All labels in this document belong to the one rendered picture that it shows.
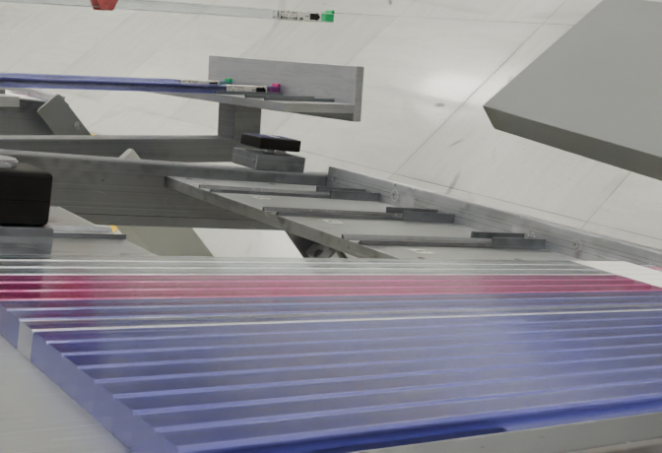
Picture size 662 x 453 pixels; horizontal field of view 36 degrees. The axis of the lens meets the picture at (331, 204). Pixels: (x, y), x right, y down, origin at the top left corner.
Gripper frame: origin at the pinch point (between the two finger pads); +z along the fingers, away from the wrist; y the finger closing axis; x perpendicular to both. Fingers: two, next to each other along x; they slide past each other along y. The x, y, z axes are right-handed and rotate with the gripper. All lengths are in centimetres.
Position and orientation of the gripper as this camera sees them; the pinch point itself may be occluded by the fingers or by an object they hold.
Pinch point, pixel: (103, 2)
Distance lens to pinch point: 109.6
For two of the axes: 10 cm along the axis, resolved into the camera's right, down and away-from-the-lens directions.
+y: 6.0, 1.5, -7.8
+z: -0.6, 9.9, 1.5
